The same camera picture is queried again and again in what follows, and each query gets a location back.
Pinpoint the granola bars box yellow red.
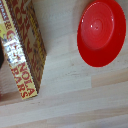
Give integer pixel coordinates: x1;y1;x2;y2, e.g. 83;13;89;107
0;0;48;101

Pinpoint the red plastic bowl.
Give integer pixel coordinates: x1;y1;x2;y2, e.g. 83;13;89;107
76;0;127;68

